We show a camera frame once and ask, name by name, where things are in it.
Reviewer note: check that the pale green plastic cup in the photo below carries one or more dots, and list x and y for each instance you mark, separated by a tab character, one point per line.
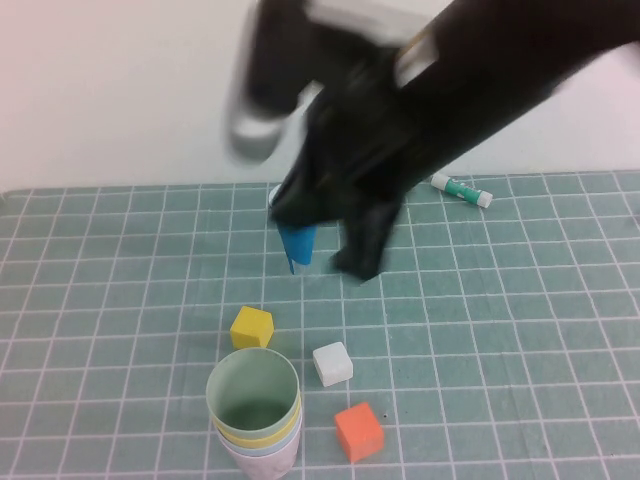
250	415

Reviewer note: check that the blue paper cone cup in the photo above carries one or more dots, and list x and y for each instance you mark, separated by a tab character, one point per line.
300	245

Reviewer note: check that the orange foam cube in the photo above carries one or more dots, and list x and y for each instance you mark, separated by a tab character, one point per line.
358	432

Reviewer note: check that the yellow plastic cup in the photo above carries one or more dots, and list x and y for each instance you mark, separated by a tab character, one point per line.
260	442

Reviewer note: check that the light blue plastic cup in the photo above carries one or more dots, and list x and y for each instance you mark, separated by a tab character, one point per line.
260	452

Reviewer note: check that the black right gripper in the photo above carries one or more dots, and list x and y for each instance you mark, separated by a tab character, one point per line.
360	140

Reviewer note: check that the green checked tablecloth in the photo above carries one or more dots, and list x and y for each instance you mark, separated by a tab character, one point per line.
500	325

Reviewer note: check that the white foam cube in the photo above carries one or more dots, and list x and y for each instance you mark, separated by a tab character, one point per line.
331	365

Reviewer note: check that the pink plastic cup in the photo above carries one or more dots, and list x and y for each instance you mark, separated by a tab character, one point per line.
265	470

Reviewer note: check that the white green glue stick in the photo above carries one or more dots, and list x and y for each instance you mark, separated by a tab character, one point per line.
462	191

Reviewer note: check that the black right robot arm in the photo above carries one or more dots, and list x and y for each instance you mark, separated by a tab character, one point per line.
500	75

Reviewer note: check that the yellow foam cube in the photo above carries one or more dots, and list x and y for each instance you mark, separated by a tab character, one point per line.
251	330

